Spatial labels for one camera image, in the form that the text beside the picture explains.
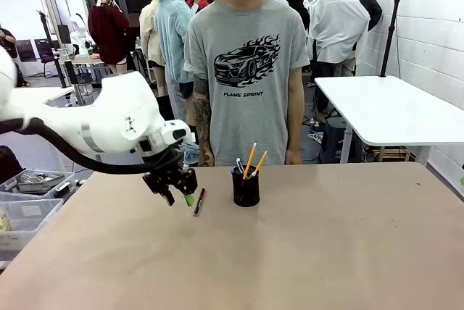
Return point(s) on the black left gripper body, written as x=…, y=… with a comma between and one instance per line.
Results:
x=170, y=172

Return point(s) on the black green-tipped left gripper finger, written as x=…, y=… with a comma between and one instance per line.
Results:
x=169, y=198
x=189, y=199

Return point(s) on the yellow pencil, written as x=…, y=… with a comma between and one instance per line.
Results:
x=251, y=158
x=261, y=161

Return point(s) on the tattooed right forearm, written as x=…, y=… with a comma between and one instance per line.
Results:
x=201, y=118

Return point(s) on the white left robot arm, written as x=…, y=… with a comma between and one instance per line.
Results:
x=116, y=114

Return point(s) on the bare left forearm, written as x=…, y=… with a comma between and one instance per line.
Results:
x=293, y=114

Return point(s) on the black mesh pen holder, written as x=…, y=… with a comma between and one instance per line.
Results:
x=246, y=192

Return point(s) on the person's right hand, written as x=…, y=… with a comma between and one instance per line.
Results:
x=206, y=158

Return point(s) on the person's left hand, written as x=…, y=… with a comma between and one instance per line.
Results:
x=293, y=156

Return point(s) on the red and black marker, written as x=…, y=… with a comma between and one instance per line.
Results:
x=198, y=204

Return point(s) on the person in grey t-shirt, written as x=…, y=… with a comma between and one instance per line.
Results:
x=246, y=114

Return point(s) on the low white table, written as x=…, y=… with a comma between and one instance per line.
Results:
x=58, y=93

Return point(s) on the clear plastic storage bin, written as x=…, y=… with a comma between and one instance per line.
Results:
x=32, y=216

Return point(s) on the mannequin in light blue fleece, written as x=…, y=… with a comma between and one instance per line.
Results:
x=174, y=34

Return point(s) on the mannequin in cream jacket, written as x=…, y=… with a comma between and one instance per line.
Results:
x=148, y=34

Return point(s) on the background workbench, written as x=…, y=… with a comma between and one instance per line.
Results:
x=85, y=59

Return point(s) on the mannequin in dark red sweater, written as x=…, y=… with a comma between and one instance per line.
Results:
x=108, y=34

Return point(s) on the clear bin with tools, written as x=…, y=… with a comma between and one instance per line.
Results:
x=11, y=184

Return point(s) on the black stand with boom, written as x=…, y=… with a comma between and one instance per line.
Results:
x=54, y=53

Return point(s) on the black office chair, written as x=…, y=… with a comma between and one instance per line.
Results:
x=47, y=57

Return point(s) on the black flat panel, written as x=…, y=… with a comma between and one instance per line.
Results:
x=26, y=50

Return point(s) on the person in dark clothes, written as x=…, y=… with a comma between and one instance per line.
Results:
x=8, y=40

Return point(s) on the mannequin in white shirt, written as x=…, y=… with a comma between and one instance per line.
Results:
x=337, y=31

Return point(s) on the large white table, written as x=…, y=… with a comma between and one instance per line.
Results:
x=391, y=107

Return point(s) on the black tripod stand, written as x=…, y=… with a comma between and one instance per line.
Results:
x=391, y=34

